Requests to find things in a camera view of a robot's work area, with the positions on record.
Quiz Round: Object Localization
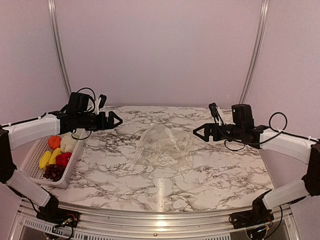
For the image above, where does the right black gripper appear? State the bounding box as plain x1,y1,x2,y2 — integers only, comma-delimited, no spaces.
193,123,244,143

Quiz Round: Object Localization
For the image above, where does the yellow fake lemon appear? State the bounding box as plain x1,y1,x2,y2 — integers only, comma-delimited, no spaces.
51,147,62,159

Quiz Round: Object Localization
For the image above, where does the yellow fake banana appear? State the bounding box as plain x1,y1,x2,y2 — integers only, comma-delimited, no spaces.
38,150,52,170

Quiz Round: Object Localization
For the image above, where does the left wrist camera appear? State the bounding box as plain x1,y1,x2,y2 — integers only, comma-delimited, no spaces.
93,94,107,115

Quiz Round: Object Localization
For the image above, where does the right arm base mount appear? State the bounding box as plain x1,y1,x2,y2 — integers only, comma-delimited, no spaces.
228,210,275,229

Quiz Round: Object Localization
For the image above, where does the left aluminium corner post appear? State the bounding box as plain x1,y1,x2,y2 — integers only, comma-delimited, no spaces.
47,0,72,97

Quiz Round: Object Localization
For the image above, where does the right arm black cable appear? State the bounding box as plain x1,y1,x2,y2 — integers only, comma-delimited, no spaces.
223,111,288,152

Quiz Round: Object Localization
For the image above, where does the red fake bell pepper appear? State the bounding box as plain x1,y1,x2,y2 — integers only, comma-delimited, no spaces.
55,152,72,167

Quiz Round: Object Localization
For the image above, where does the orange fake tomato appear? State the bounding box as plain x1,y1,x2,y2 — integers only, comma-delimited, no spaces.
48,135,62,150

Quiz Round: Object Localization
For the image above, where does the white perforated plastic basket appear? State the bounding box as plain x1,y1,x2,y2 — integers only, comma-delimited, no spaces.
21,130,84,189

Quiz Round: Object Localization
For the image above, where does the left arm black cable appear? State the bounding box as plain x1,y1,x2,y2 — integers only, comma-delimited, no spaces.
71,86,97,141

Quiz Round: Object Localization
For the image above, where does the aluminium corner post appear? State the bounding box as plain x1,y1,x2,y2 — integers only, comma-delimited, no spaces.
238,0,270,104
47,0,72,97

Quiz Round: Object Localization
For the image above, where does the clear zip top bag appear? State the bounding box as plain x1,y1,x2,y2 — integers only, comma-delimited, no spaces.
134,124,194,172

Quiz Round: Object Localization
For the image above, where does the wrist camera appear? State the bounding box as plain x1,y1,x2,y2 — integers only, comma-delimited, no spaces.
93,94,107,115
208,102,225,126

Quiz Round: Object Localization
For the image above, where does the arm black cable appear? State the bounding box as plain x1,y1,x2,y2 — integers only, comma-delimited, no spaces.
223,111,288,152
71,86,97,141

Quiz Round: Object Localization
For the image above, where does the aluminium front rail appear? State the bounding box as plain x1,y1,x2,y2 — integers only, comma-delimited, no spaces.
9,197,301,240

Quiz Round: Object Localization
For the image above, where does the white fake cauliflower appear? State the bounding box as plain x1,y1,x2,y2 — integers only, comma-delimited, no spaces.
60,134,77,153

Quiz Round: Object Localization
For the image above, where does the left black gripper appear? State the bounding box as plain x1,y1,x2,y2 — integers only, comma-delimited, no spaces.
76,111,123,132

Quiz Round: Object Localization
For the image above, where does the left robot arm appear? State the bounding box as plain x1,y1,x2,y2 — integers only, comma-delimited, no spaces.
0,91,123,223

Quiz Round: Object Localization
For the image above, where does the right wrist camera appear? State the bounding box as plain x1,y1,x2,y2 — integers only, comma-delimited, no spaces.
208,102,225,126

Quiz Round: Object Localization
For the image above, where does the purple fake grape bunch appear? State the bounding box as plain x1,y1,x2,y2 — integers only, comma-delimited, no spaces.
43,164,66,182

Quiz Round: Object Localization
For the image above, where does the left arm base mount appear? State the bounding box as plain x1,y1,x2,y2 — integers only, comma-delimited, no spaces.
36,208,80,228

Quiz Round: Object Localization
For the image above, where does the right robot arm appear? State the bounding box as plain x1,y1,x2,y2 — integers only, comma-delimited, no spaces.
193,103,320,224

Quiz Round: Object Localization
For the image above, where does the right aluminium corner post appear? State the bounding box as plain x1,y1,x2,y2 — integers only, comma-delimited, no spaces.
238,0,270,104

